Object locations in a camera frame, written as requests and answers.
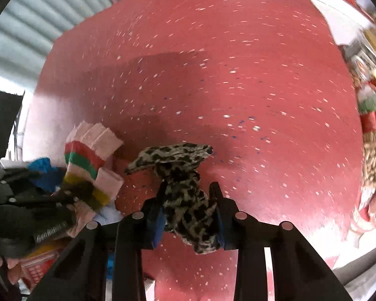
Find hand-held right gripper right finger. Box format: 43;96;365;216
208;182;353;301

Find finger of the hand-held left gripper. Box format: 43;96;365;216
6;183;96;210
0;166;52;187

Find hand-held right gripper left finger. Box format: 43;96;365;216
28;182;167;301

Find leopard print cloth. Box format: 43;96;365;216
124;143;220;255

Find striped fringed cloth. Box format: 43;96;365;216
61;121;125;214

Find pink patterned box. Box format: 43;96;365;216
20;251;61;290

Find red speckled mat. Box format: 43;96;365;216
22;0;364;301

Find pale green curtain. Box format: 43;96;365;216
0;0;113;80

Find printed colourful cloth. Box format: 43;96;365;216
348;53;376;236

